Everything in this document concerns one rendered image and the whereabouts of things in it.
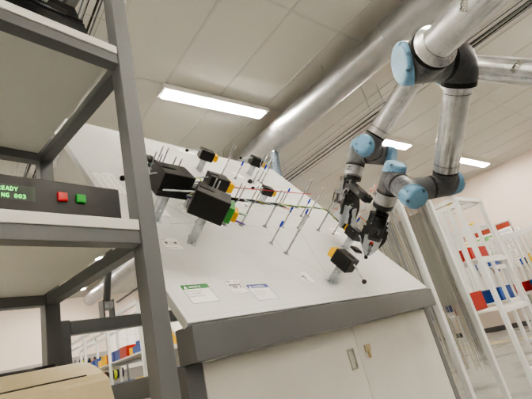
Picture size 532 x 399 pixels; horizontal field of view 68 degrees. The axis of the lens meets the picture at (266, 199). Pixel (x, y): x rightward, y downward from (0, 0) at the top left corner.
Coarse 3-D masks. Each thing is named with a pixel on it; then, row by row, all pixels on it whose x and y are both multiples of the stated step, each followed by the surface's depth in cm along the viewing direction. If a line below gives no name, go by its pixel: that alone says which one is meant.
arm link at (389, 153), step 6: (384, 150) 148; (390, 150) 149; (396, 150) 152; (384, 156) 149; (390, 156) 149; (396, 156) 153; (366, 162) 157; (372, 162) 155; (378, 162) 152; (384, 162) 152
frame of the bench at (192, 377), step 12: (432, 324) 155; (444, 360) 149; (180, 372) 72; (192, 372) 72; (120, 384) 85; (132, 384) 82; (144, 384) 79; (180, 384) 71; (192, 384) 71; (204, 384) 73; (120, 396) 84; (132, 396) 81; (144, 396) 79; (192, 396) 70; (204, 396) 72; (456, 396) 145
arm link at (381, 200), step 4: (376, 192) 136; (376, 196) 136; (380, 196) 134; (384, 196) 133; (376, 200) 136; (380, 200) 134; (384, 200) 134; (388, 200) 133; (392, 200) 133; (396, 200) 135; (380, 204) 135; (384, 204) 134; (388, 204) 134; (392, 204) 134
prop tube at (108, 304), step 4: (108, 252) 127; (104, 276) 126; (108, 276) 126; (104, 280) 125; (108, 280) 126; (104, 284) 125; (108, 284) 125; (104, 288) 125; (108, 288) 125; (104, 292) 125; (108, 292) 125; (104, 296) 124; (108, 296) 125; (104, 300) 124; (108, 300) 125; (104, 304) 123; (108, 304) 124; (112, 304) 125; (108, 308) 124
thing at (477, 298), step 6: (480, 246) 403; (480, 252) 398; (486, 252) 406; (462, 258) 394; (474, 294) 401; (480, 294) 408; (474, 300) 396; (480, 300) 403; (480, 306) 398; (486, 306) 406; (456, 312) 399
